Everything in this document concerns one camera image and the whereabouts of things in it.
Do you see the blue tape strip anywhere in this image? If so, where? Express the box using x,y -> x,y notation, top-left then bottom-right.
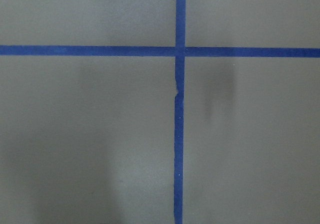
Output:
0,45 -> 320,58
172,0 -> 187,224

